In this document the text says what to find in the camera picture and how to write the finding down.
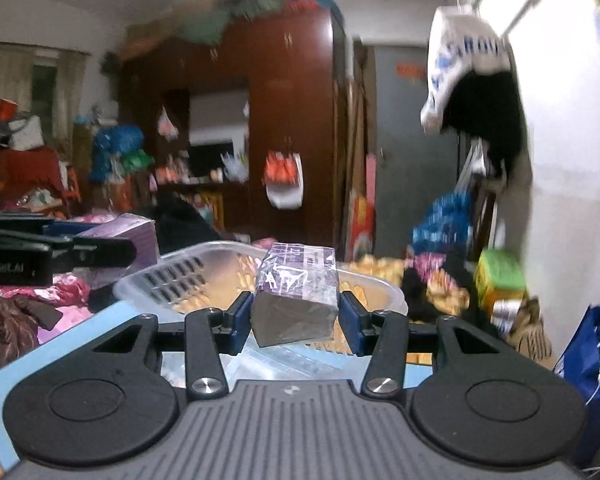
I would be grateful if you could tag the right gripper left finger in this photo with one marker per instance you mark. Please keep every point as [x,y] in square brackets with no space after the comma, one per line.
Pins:
[209,333]

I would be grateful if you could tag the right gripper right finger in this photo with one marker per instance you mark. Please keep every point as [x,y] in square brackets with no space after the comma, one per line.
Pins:
[383,336]

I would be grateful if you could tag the small purple tissue pack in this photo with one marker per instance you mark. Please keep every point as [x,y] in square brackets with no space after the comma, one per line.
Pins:
[296,295]

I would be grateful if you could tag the large purple tissue pack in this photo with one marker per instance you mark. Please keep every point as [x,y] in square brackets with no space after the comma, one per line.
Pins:
[123,246]

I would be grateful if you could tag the white plastic basket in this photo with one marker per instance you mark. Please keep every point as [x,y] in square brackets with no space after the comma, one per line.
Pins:
[213,274]

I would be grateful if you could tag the blue plastic bag bundle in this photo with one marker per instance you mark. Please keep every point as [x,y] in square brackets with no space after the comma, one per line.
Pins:
[447,226]

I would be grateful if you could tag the green yellow box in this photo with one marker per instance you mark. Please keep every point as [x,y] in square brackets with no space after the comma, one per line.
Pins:
[498,277]

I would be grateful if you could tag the red white hanging bag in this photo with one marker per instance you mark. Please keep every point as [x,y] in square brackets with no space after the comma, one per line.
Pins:
[283,180]

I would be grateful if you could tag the grey metal door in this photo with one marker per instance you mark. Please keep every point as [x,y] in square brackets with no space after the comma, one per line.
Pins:
[413,168]

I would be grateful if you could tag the beige window curtain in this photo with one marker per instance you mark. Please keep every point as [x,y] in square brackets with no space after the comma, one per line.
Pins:
[16,84]

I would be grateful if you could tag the blue shopping bag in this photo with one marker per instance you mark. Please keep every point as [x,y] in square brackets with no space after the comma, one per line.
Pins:
[579,364]

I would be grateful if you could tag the dark red wooden wardrobe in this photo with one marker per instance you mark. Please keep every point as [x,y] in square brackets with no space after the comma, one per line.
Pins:
[291,66]

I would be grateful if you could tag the white black hanging jacket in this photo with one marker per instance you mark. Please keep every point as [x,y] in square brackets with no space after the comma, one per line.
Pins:
[472,88]

